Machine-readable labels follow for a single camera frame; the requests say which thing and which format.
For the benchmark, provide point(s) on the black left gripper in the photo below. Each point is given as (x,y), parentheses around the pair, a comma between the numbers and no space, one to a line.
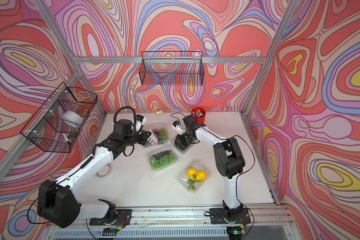
(144,137)

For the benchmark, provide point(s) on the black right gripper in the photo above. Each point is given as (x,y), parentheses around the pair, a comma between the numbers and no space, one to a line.
(181,142)

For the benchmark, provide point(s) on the white sticker sheet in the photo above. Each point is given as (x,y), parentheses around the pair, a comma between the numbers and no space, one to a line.
(152,139)

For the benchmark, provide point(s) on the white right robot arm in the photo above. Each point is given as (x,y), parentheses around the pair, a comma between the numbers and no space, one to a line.
(229,160)

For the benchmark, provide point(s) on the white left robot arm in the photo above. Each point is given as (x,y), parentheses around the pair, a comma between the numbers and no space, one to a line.
(57,201)

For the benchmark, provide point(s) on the clamshell with yellow fruit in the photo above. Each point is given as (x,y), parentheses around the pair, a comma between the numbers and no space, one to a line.
(194,176)

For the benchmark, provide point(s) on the small clamshell dark grapes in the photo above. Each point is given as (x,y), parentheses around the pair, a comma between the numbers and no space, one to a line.
(183,151)

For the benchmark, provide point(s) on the large clamshell red green grapes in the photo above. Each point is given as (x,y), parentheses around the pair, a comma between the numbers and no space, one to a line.
(160,131)

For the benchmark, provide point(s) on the clamshell green and dark grapes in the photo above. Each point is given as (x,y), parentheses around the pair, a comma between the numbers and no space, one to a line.
(162,158)

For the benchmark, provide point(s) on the red plastic cup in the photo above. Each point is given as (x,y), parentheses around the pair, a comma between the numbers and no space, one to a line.
(199,115)

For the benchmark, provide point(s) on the clear tape roll on table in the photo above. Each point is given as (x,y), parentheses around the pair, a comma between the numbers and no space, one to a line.
(105,171)

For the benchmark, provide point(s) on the white tape roll in basket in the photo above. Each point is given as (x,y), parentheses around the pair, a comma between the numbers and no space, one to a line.
(71,119)

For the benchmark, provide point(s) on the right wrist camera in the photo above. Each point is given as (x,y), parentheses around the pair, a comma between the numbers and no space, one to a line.
(178,127)

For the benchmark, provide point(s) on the back wire basket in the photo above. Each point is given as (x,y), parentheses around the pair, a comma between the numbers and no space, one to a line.
(177,68)

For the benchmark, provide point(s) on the wire basket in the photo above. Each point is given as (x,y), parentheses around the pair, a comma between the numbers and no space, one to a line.
(177,68)
(58,123)

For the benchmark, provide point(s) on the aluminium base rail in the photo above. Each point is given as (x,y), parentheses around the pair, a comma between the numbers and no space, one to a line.
(186,223)

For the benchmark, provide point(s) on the left wire basket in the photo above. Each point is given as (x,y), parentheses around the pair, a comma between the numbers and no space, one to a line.
(58,123)

